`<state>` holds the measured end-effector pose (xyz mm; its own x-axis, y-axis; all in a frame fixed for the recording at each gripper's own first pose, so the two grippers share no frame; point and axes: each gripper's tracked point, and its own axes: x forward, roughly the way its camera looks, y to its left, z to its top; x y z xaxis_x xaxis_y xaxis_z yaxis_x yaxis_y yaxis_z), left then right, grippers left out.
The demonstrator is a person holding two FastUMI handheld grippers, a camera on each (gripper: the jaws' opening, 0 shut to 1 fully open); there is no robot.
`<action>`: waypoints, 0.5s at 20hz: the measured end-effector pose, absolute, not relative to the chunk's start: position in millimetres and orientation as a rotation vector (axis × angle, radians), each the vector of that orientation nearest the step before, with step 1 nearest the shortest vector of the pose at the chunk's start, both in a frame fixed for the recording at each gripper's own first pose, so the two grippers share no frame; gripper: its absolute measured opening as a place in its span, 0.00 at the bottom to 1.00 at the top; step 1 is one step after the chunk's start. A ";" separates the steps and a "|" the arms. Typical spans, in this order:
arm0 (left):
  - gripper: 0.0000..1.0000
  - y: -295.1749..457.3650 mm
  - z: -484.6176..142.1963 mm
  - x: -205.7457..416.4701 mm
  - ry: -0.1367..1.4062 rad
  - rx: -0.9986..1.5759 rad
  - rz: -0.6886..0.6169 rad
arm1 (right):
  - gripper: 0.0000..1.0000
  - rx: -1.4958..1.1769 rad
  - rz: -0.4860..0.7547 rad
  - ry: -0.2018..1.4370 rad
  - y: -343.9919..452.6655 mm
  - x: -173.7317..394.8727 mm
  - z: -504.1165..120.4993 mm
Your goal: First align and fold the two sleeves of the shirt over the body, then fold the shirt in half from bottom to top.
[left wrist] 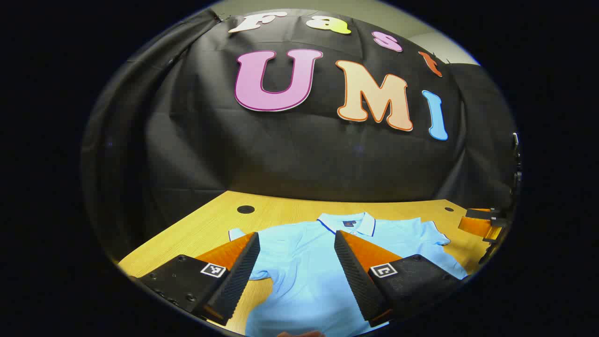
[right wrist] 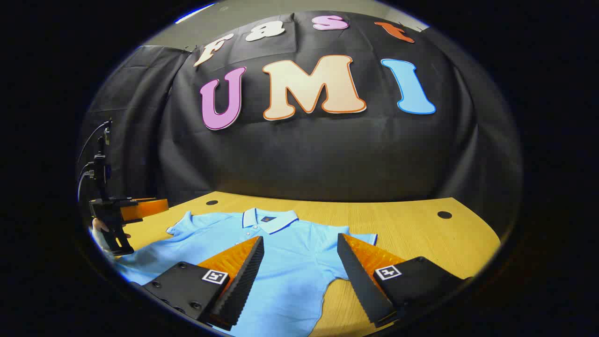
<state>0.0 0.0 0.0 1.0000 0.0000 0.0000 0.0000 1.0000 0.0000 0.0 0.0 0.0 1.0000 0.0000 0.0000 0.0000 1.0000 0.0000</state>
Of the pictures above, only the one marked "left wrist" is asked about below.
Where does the light blue T-shirt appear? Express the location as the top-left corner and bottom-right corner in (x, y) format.
(228, 212), (468, 337)

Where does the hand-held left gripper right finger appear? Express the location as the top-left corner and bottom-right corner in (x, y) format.
(334, 230), (469, 328)

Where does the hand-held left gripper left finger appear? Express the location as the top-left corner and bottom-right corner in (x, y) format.
(133, 232), (261, 327)

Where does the black backdrop cloth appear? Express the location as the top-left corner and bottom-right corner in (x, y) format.
(80, 7), (521, 263)

